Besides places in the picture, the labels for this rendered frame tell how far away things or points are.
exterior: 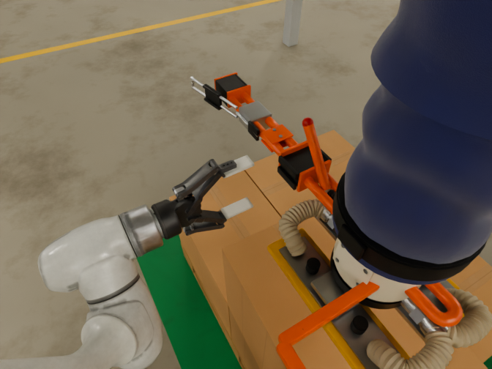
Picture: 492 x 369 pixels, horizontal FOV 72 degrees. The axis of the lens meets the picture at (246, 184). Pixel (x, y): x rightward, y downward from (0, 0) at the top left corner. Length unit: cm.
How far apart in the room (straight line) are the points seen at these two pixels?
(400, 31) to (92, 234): 55
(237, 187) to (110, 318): 111
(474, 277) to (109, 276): 137
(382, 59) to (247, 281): 69
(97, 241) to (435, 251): 52
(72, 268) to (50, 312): 153
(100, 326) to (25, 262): 177
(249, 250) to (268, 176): 77
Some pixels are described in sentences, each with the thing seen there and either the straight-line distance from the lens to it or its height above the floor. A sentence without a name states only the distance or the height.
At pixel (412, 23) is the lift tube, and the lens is 37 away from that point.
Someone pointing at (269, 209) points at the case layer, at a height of 54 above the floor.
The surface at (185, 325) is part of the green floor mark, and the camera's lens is 192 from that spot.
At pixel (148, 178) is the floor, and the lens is 252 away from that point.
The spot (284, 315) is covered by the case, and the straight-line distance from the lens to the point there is 91.
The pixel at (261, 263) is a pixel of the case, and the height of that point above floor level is 94.
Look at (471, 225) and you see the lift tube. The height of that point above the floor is 145.
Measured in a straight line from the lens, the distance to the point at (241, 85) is 99.
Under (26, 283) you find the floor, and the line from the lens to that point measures 233.
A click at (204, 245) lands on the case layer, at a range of 147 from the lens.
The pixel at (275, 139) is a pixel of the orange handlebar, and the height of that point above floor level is 125.
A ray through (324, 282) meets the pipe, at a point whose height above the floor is 116.
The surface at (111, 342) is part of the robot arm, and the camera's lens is 66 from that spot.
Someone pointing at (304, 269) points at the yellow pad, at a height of 113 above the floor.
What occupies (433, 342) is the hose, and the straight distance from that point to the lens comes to 70.
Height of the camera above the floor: 179
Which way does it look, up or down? 49 degrees down
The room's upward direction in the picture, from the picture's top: straight up
